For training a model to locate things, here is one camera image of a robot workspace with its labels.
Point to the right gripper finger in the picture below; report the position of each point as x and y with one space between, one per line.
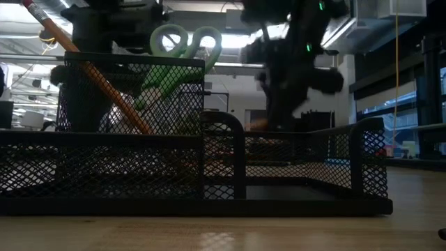
298 108
278 109

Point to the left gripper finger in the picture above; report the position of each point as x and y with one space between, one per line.
104 115
78 104

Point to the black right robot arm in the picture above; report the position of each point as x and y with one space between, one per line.
299 10

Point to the black mesh desk organizer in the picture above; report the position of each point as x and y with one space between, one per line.
104 139

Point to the black equipment stack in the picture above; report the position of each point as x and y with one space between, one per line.
317 122

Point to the long ceiling light bar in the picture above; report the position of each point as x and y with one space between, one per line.
244 65

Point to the small dark screen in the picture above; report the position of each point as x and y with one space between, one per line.
6 115

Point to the white ceiling unit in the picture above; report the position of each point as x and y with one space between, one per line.
411 8

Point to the black pillar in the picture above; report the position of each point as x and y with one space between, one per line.
432 69

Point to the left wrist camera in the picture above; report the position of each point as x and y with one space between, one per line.
59 75

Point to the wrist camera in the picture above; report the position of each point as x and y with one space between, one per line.
59 75
329 81

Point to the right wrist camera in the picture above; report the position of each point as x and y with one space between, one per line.
329 81

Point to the black aluminium table frame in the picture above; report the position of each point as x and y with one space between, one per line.
418 164

